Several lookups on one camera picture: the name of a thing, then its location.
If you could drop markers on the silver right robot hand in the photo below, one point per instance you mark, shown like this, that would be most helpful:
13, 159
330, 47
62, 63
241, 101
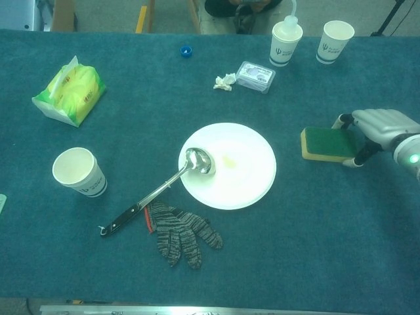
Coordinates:
384, 126

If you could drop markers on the green yellow sponge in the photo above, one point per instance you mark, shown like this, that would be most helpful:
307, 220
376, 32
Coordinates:
328, 142

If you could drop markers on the white paper cup blue logo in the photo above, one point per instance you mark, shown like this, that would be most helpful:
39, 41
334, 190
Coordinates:
329, 49
95, 185
282, 52

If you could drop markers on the black tripod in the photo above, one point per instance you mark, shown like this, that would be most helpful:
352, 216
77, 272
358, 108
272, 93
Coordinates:
390, 16

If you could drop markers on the teal table cloth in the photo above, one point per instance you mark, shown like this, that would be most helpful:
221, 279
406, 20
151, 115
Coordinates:
295, 229

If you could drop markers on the white plastic squeeze bottle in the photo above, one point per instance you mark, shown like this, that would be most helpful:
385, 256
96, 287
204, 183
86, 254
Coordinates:
287, 29

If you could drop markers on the clear purple plastic box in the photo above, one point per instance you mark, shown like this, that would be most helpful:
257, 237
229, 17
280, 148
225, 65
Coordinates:
256, 77

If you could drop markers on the white round plate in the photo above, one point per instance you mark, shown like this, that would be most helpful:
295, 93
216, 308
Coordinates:
236, 183

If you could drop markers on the crumpled white tissue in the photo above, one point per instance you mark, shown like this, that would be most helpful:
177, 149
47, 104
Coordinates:
224, 82

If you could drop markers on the seated person dark clothes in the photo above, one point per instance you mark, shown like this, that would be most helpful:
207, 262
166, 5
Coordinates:
243, 8

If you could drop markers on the blue bottle cap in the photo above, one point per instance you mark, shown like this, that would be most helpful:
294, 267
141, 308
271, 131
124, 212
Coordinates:
185, 51

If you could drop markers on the grey knitted work glove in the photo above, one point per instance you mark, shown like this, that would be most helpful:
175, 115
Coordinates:
180, 229

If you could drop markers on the yellow green tissue pack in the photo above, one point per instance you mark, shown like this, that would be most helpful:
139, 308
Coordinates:
75, 95

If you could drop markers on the brown cardboard sheet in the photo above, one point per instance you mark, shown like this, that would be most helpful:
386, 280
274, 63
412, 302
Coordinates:
64, 14

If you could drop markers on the aluminium frame rail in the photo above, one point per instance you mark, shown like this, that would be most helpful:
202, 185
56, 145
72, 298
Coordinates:
229, 310

